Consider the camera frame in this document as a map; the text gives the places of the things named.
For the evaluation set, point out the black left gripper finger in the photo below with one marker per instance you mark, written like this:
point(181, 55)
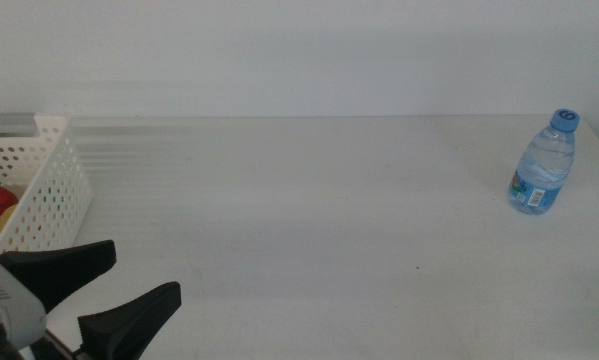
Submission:
point(59, 272)
point(134, 320)

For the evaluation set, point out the clear water bottle blue cap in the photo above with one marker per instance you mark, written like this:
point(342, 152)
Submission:
point(544, 170)

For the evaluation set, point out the white perforated plastic basket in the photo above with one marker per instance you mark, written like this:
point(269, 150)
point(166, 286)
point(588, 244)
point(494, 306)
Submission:
point(54, 200)

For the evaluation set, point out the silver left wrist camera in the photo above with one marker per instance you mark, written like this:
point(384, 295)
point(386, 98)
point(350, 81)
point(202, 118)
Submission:
point(9, 305)

